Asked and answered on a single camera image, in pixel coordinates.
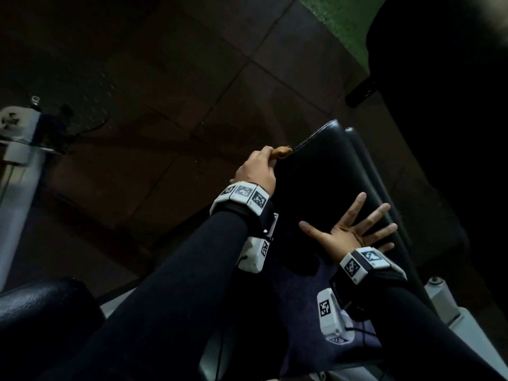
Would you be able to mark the person's left hand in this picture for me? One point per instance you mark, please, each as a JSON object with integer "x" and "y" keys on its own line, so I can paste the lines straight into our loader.
{"x": 256, "y": 170}

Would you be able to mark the person's right hand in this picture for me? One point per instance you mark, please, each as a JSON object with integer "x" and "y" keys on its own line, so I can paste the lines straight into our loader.
{"x": 349, "y": 238}

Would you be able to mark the brown cleaning cloth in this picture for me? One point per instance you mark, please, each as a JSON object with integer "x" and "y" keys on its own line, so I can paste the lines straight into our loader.
{"x": 282, "y": 151}

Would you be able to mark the black inclined bench pad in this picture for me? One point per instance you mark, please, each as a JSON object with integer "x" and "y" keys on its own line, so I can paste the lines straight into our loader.
{"x": 317, "y": 174}

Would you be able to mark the dark textured seat pad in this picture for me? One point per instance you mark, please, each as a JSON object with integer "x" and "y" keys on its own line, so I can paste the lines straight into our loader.
{"x": 39, "y": 313}

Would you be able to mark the person's right forearm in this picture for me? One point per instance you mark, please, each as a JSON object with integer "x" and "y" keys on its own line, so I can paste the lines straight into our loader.
{"x": 420, "y": 337}

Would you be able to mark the person's left forearm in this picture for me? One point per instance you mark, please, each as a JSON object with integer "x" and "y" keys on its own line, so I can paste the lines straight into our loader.
{"x": 166, "y": 305}

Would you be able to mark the white machine frame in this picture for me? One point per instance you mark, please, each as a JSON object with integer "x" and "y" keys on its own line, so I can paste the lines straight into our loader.
{"x": 476, "y": 333}

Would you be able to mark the left marker wristband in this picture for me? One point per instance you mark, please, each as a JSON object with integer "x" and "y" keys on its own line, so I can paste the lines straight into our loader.
{"x": 244, "y": 194}

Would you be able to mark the marker wristband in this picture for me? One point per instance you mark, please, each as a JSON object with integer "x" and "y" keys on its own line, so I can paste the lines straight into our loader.
{"x": 363, "y": 263}
{"x": 244, "y": 194}

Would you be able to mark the right marker wristband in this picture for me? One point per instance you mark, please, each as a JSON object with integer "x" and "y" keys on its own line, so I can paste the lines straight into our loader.
{"x": 363, "y": 263}

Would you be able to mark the black metal bar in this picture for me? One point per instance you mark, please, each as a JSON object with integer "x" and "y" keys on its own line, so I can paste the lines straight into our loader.
{"x": 359, "y": 93}

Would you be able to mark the green turf mat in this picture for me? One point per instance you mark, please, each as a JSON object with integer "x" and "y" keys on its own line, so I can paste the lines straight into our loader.
{"x": 345, "y": 15}

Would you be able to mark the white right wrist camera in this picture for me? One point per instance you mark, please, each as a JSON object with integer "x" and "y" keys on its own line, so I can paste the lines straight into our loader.
{"x": 329, "y": 313}

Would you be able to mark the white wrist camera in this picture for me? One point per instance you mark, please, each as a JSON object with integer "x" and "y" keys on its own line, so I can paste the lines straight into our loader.
{"x": 254, "y": 253}
{"x": 329, "y": 313}

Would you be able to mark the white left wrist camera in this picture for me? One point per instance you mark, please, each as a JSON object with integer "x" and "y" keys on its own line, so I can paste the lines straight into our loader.
{"x": 254, "y": 253}

